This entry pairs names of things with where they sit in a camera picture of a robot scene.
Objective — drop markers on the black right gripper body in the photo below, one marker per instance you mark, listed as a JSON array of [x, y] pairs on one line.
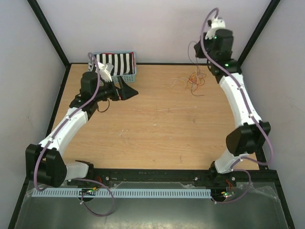
[[208, 44]]

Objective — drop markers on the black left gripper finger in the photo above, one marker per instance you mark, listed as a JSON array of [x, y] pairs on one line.
[[127, 93], [123, 85]]

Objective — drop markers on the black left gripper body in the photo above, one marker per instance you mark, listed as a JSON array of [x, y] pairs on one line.
[[108, 91]]

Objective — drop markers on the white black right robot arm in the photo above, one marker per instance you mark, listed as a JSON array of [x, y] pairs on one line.
[[250, 131]]

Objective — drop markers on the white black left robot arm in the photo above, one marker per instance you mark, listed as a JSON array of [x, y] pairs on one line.
[[44, 162]]

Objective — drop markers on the light blue plastic basket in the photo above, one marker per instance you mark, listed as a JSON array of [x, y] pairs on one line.
[[127, 78]]

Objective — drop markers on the black white striped cloth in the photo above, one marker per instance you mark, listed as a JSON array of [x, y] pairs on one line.
[[123, 62]]

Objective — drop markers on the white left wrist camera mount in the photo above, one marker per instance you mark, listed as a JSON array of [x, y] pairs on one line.
[[105, 71]]

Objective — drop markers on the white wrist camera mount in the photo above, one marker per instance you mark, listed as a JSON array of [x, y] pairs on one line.
[[105, 71], [214, 24]]

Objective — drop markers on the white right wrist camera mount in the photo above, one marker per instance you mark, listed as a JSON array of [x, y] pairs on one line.
[[214, 24]]

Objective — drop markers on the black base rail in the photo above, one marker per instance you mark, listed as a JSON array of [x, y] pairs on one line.
[[200, 178]]

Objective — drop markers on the light blue slotted cable duct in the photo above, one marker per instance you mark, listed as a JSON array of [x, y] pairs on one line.
[[123, 193]]

